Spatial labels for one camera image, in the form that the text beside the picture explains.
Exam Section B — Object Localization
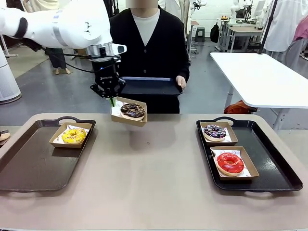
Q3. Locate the white cylindrical air purifier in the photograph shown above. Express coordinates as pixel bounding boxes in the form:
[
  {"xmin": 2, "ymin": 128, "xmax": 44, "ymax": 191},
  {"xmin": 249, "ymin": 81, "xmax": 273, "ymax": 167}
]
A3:
[{"xmin": 0, "ymin": 44, "xmax": 22, "ymax": 104}]

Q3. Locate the kraft cardboard food box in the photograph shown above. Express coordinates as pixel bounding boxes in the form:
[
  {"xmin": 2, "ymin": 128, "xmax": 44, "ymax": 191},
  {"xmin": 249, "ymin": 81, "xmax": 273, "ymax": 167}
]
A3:
[
  {"xmin": 49, "ymin": 122, "xmax": 93, "ymax": 149},
  {"xmin": 110, "ymin": 97, "xmax": 148, "ymax": 128},
  {"xmin": 209, "ymin": 145, "xmax": 260, "ymax": 181},
  {"xmin": 199, "ymin": 121, "xmax": 239, "ymax": 147}
]

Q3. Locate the grey plastic stool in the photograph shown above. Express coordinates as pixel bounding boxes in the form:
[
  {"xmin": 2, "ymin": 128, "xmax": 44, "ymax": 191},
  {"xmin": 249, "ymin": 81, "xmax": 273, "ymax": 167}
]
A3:
[{"xmin": 194, "ymin": 26, "xmax": 205, "ymax": 42}]

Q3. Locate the tan-topped background table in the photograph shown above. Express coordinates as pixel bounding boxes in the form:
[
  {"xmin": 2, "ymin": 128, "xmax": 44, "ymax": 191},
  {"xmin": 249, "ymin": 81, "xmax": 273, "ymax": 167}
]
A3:
[{"xmin": 225, "ymin": 24, "xmax": 265, "ymax": 52}]

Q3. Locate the person torso in black cardigan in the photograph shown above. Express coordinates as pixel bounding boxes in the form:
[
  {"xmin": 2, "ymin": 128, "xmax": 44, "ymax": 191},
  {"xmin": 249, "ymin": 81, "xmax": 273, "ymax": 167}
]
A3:
[{"xmin": 109, "ymin": 6, "xmax": 191, "ymax": 114}]

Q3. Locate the black backpack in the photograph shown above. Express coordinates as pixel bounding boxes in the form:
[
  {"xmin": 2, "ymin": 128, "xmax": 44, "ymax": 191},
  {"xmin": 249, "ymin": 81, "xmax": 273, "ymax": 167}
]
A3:
[{"xmin": 210, "ymin": 22, "xmax": 220, "ymax": 43}]

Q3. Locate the yellow frosted sprinkled donut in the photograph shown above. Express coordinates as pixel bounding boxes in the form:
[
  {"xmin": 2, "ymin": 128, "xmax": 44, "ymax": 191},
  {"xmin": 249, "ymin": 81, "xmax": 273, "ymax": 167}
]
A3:
[{"xmin": 61, "ymin": 128, "xmax": 87, "ymax": 144}]

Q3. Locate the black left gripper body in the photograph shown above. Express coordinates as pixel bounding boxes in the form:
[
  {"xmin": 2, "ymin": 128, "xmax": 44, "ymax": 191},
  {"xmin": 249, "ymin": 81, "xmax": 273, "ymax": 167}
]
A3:
[{"xmin": 92, "ymin": 56, "xmax": 121, "ymax": 85}]

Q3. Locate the pink hanging garment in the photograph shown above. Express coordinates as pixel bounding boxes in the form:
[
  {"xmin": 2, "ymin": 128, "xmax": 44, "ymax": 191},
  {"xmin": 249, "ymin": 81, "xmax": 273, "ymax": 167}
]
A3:
[{"xmin": 292, "ymin": 21, "xmax": 308, "ymax": 41}]

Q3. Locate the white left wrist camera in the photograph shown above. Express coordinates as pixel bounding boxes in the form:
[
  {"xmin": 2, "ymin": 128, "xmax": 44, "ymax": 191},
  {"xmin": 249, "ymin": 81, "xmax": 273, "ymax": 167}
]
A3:
[{"xmin": 112, "ymin": 44, "xmax": 128, "ymax": 55}]

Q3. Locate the person left hand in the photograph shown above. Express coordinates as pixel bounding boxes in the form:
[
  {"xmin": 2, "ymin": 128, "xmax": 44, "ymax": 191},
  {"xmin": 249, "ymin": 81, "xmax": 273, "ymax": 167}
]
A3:
[{"xmin": 175, "ymin": 75, "xmax": 187, "ymax": 88}]

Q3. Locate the purple white sprinkled donut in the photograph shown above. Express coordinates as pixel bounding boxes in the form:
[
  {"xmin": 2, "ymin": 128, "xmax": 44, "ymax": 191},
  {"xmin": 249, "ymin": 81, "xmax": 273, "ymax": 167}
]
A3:
[{"xmin": 203, "ymin": 124, "xmax": 227, "ymax": 142}]

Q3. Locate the chocolate frosted donut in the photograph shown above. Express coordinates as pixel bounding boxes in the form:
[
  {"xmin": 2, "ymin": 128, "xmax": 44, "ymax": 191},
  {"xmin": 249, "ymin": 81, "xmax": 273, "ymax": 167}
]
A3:
[{"xmin": 119, "ymin": 103, "xmax": 146, "ymax": 121}]

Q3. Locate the white table with metal legs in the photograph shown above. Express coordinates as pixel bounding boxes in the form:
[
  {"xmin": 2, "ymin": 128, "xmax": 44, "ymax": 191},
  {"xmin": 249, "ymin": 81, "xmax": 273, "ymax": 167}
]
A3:
[{"xmin": 210, "ymin": 51, "xmax": 308, "ymax": 130}]

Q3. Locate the red glazed donut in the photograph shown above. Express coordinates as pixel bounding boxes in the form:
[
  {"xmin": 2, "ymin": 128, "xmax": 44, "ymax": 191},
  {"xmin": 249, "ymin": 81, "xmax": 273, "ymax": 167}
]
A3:
[{"xmin": 216, "ymin": 153, "xmax": 245, "ymax": 177}]

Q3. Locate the small black serving tray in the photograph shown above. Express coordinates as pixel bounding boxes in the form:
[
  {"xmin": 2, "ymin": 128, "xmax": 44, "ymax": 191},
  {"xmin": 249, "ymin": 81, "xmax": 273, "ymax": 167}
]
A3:
[{"xmin": 119, "ymin": 76, "xmax": 184, "ymax": 96}]

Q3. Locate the black vertical pole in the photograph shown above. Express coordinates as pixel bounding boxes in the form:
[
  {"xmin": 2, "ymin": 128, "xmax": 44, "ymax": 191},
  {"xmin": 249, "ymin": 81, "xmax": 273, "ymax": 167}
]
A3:
[{"xmin": 258, "ymin": 0, "xmax": 277, "ymax": 55}]

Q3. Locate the large black serving tray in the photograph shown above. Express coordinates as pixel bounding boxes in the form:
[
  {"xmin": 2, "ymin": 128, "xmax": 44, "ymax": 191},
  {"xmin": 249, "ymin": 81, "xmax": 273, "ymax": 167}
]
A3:
[{"xmin": 196, "ymin": 116, "xmax": 304, "ymax": 193}]

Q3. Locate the orange bag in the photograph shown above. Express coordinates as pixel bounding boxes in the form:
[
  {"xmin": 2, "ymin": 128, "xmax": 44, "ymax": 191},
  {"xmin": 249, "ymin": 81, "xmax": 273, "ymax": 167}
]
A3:
[{"xmin": 223, "ymin": 100, "xmax": 258, "ymax": 115}]

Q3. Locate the person left forearm black sleeve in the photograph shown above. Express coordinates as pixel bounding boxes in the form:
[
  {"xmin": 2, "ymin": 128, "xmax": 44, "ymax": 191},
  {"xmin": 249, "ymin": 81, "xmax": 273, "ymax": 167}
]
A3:
[{"xmin": 177, "ymin": 56, "xmax": 191, "ymax": 77}]

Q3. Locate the beige rounded object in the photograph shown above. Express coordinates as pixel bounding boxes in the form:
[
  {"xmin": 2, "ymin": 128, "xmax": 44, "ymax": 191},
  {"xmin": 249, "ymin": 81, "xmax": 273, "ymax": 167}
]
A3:
[{"xmin": 0, "ymin": 129, "xmax": 11, "ymax": 142}]

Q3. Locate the large brown serving tray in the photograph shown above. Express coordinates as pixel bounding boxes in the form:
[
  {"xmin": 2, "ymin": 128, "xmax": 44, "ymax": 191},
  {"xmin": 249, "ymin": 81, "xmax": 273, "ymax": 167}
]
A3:
[{"xmin": 0, "ymin": 116, "xmax": 96, "ymax": 193}]

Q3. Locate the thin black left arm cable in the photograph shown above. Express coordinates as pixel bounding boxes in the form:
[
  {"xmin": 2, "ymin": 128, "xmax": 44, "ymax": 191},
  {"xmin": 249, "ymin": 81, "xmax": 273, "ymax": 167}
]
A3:
[{"xmin": 31, "ymin": 43, "xmax": 121, "ymax": 73}]

